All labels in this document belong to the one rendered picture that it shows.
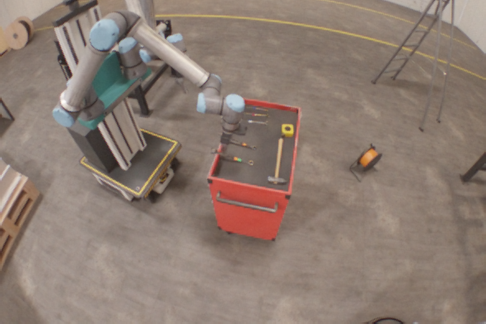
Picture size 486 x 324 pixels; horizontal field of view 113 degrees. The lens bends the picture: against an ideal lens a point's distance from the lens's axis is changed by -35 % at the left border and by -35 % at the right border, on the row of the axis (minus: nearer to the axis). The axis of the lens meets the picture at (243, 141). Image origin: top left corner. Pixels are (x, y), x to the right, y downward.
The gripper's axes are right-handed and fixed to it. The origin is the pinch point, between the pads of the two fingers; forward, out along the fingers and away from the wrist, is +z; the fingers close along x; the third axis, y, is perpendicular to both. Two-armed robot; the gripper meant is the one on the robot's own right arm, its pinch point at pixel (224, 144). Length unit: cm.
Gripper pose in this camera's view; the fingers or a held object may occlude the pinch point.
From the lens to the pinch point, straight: 138.4
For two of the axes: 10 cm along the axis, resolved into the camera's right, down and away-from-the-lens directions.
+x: -2.2, 7.3, -6.4
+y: -9.5, -3.0, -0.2
